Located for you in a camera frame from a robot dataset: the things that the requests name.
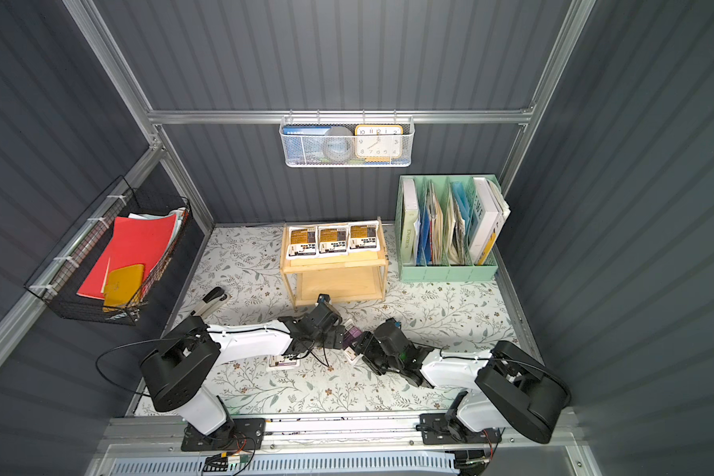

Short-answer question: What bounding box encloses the purple coffee bag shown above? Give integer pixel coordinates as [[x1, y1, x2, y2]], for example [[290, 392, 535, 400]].
[[342, 325, 362, 365], [267, 356, 301, 371]]

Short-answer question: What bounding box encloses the yellow coffee bag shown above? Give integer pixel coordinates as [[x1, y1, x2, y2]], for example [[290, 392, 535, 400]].
[[317, 223, 349, 256], [287, 225, 317, 259], [347, 220, 381, 253]]

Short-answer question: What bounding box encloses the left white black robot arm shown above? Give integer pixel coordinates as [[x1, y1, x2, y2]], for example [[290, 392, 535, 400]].
[[140, 295, 346, 440]]

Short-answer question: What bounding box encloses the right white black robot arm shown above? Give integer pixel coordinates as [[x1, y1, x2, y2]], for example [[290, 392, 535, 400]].
[[350, 319, 571, 444]]

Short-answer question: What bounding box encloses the wooden two-tier shelf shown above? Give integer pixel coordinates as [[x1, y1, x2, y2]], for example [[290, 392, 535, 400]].
[[280, 218, 389, 307]]

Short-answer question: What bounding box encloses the grey stapler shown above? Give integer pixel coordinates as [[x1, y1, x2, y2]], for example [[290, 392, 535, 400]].
[[190, 287, 228, 321]]

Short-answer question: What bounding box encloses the mint green file organizer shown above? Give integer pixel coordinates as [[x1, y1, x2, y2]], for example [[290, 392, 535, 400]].
[[396, 175, 501, 284]]

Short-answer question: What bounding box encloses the white book left slot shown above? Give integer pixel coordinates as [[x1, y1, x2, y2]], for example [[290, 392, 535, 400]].
[[401, 177, 420, 266]]

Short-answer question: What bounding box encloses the white large book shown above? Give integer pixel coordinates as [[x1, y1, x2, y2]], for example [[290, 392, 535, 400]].
[[466, 177, 511, 266]]

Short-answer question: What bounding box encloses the grey tape roll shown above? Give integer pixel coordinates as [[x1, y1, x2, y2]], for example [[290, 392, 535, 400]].
[[321, 126, 354, 164]]

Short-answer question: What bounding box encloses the blue box in basket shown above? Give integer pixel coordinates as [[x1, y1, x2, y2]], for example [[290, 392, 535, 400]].
[[281, 125, 330, 167]]

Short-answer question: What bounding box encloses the yellow analog clock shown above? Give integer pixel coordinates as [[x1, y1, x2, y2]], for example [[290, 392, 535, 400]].
[[354, 124, 404, 162]]

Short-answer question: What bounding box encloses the red folder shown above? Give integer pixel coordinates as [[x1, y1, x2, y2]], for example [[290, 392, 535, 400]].
[[77, 208, 184, 301]]

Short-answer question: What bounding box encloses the yellow notebook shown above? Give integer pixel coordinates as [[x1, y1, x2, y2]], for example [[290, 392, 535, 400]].
[[103, 264, 145, 313]]

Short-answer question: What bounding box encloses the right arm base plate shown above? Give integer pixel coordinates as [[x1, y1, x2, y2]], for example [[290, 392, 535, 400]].
[[416, 413, 502, 445]]

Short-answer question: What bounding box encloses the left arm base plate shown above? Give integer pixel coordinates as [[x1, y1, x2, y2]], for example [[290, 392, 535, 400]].
[[180, 418, 267, 452]]

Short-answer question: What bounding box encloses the white wire mesh basket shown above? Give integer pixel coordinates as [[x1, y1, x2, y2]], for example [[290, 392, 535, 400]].
[[279, 114, 416, 169]]

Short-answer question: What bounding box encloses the black wire side basket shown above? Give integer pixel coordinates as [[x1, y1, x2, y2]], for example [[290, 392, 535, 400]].
[[25, 177, 192, 325]]

